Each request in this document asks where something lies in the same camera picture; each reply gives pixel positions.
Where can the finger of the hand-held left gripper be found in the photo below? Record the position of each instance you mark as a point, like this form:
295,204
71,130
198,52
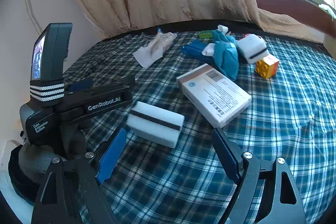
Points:
81,84

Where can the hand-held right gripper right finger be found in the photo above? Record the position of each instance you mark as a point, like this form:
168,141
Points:
223,153

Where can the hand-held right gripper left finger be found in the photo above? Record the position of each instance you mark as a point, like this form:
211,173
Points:
113,155

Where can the white sponge black stripe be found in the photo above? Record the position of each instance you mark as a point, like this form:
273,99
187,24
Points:
155,129
252,48

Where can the white medicine box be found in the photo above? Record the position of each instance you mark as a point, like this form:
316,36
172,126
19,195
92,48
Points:
218,98

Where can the white wrapper packet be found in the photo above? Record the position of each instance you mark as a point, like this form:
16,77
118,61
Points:
152,50

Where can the yellow toy brick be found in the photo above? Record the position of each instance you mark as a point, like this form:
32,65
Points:
263,67

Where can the teal cloth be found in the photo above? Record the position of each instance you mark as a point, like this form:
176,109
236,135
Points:
225,58

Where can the dark blue packet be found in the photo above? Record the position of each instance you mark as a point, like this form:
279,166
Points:
194,49

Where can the green toy brick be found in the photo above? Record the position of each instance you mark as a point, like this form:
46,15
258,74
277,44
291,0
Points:
204,34

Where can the person's left forearm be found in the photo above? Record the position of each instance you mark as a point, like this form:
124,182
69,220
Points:
15,174

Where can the person's left hand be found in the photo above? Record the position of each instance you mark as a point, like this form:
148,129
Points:
71,140

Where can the blue plaid bed sheet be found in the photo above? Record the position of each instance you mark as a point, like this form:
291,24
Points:
288,121

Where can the brown wooden window ledge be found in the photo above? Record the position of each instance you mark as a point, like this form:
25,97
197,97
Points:
288,3

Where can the white cloth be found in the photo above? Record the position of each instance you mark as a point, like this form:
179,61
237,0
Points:
326,10

